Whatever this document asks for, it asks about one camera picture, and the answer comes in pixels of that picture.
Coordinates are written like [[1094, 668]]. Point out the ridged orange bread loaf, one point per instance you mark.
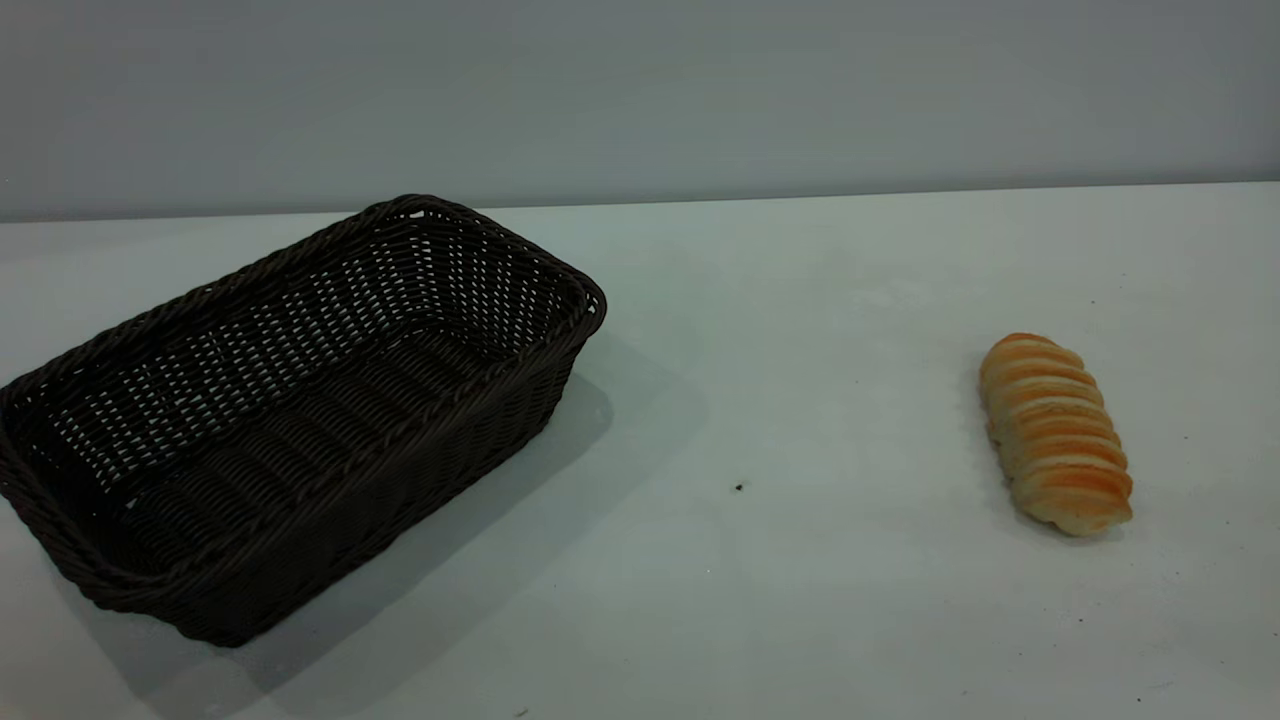
[[1055, 435]]

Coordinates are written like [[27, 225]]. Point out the black woven wicker basket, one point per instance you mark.
[[300, 470]]

